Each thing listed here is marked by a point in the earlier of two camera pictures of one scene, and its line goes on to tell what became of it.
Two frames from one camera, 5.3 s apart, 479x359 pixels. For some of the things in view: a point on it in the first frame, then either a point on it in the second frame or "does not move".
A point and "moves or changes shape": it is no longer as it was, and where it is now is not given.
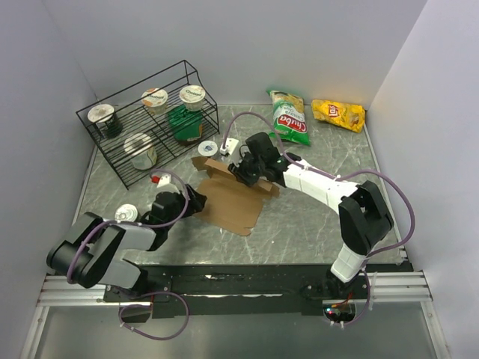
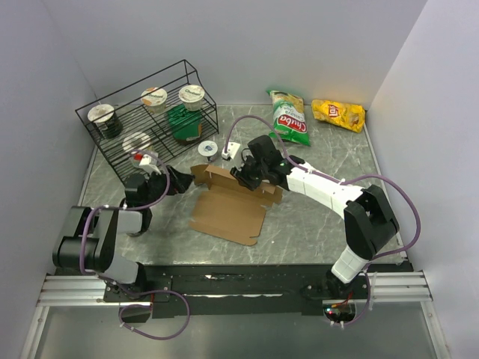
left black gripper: [197, 203] -> [179, 182]
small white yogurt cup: [208, 148] does not move
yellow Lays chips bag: [350, 117] does not move
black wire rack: [137, 129] does not move
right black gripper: [236, 169] does not move
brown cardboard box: [231, 205] moves or changes shape
